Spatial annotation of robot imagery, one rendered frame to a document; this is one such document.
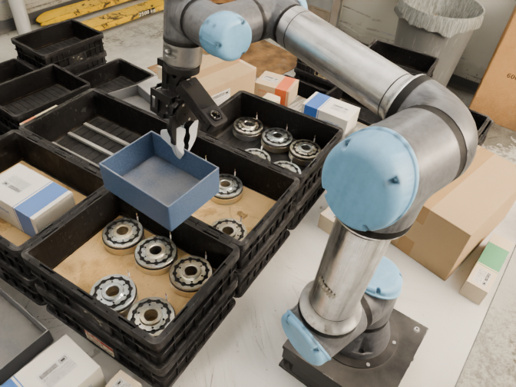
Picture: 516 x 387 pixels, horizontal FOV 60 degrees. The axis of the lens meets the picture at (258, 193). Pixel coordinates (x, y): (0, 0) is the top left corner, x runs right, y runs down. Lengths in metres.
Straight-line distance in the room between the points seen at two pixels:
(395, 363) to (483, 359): 1.16
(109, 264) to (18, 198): 0.29
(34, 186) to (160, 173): 0.39
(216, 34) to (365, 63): 0.24
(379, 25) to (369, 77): 3.42
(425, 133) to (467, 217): 0.79
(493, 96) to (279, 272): 2.69
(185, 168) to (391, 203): 0.60
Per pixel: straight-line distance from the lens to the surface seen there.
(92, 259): 1.20
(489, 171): 1.55
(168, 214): 0.88
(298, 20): 0.81
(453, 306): 1.39
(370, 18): 4.15
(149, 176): 1.03
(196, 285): 1.08
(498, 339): 2.33
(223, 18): 0.77
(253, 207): 1.29
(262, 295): 1.26
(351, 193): 0.56
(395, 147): 0.54
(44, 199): 1.26
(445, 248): 1.36
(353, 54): 0.73
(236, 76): 1.84
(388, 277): 0.94
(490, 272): 1.44
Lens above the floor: 1.74
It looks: 43 degrees down
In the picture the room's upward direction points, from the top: 5 degrees clockwise
